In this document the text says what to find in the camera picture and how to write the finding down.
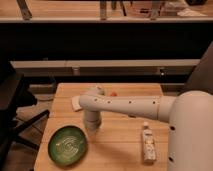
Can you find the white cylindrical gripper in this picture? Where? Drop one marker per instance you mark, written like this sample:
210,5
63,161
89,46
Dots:
92,119

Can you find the green ceramic bowl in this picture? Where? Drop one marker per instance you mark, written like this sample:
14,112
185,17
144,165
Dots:
67,145

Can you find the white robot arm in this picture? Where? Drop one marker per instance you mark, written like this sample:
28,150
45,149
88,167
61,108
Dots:
190,118

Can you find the white round object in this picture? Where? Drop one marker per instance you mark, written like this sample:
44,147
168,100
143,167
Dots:
96,91

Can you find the orange carrot toy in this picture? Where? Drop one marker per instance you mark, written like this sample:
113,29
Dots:
114,94

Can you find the white squeeze bottle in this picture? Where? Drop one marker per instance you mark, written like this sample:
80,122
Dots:
149,151

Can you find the black office chair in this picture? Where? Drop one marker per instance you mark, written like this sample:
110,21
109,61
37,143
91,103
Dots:
14,94

